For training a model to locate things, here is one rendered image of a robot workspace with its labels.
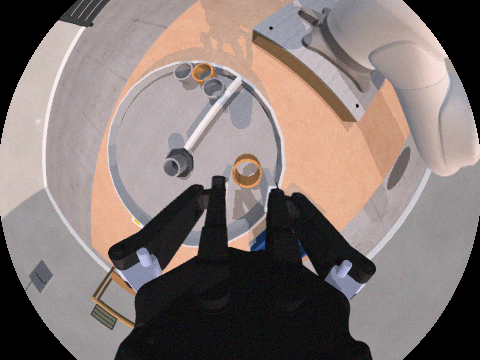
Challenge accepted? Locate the blue square tray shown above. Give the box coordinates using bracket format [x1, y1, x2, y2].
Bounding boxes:
[249, 229, 306, 258]

